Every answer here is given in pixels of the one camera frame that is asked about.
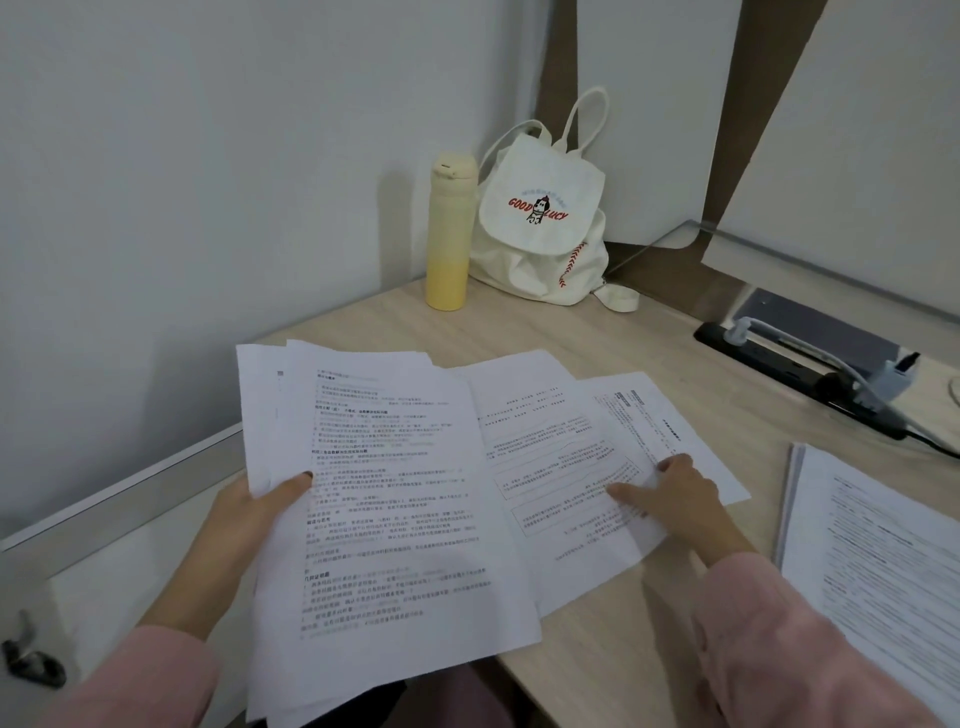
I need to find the person's left forearm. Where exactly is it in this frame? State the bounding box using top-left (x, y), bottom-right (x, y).
top-left (45, 558), bottom-right (260, 728)

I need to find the small black strap object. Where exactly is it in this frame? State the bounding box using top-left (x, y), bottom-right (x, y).
top-left (0, 609), bottom-right (69, 692)

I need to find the person's right hand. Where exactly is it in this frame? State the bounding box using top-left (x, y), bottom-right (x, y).
top-left (606, 452), bottom-right (760, 569)

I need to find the person's left hand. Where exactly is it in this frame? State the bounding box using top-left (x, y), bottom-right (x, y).
top-left (187, 470), bottom-right (315, 601)

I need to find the sheaf of printed paper sheets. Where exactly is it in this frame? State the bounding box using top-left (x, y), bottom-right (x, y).
top-left (236, 339), bottom-right (543, 726)

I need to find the dark grey flat device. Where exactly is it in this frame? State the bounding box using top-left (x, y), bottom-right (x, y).
top-left (730, 287), bottom-right (903, 370)

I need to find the black power cord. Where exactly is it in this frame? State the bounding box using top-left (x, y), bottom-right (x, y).
top-left (902, 422), bottom-right (960, 457)

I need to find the black power strip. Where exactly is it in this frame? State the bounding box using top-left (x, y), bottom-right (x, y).
top-left (693, 321), bottom-right (913, 442)

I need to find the thick stack of printed papers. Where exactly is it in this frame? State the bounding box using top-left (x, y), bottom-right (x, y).
top-left (774, 442), bottom-right (960, 703)

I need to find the printed sheet with boxed text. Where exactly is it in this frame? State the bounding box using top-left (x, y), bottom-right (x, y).
top-left (448, 348), bottom-right (670, 621)

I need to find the printed sheet with sideways text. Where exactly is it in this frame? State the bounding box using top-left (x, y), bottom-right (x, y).
top-left (573, 371), bottom-right (753, 528)

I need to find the white charger plug with cable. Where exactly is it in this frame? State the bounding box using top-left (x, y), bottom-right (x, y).
top-left (723, 317), bottom-right (875, 391)

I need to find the person's right forearm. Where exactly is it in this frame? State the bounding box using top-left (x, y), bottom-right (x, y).
top-left (688, 549), bottom-right (942, 728)

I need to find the white canvas drawstring backpack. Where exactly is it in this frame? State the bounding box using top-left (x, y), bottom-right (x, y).
top-left (468, 86), bottom-right (641, 315)

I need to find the clear acrylic desk divider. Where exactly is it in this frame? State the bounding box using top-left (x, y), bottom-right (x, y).
top-left (600, 219), bottom-right (960, 335)

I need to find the grey plug adapter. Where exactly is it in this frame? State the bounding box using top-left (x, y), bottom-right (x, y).
top-left (868, 351), bottom-right (922, 408)

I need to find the person's leg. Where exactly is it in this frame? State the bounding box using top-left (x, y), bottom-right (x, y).
top-left (352, 660), bottom-right (528, 728)

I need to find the yellow insulated water bottle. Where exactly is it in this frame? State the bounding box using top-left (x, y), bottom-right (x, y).
top-left (425, 152), bottom-right (480, 312)

